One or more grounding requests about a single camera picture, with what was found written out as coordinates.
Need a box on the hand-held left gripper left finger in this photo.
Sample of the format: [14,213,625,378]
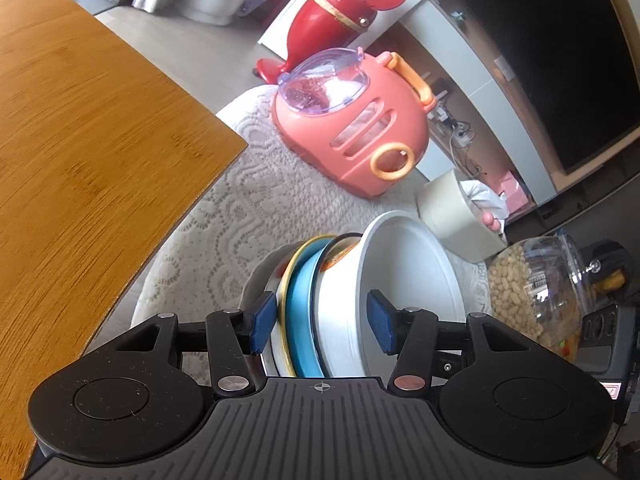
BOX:
[114,292,277,396]

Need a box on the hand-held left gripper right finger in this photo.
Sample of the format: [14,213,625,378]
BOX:
[366,288,531,396]

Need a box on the white plate with yellow rim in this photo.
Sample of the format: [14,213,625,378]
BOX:
[272,234,337,378]

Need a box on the blue bowl with dark rim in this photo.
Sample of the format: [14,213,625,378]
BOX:
[291,232,363,378]

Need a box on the stainless steel bowl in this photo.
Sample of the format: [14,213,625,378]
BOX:
[240,247,296,378]

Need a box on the white disposable bowl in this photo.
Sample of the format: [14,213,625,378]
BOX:
[314,211,468,378]

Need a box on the black object behind jar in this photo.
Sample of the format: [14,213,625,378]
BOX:
[585,241,631,293]

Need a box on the clear jar of peanuts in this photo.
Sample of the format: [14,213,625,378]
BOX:
[487,234,608,361]

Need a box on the white lace tablecloth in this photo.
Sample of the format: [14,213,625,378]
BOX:
[131,84,496,381]

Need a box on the beige tissue box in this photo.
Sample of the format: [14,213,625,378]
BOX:
[416,169,508,263]

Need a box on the white tissue paper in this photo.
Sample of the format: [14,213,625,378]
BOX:
[460,178,511,221]

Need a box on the pink box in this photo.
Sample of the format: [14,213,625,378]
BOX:
[492,170,531,211]

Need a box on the black television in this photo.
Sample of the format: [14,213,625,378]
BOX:
[430,0,640,176]

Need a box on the white and wood tv cabinet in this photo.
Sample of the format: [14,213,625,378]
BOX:
[257,0,640,221]

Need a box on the red plastic toy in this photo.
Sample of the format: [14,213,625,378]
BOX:
[256,0,410,85]

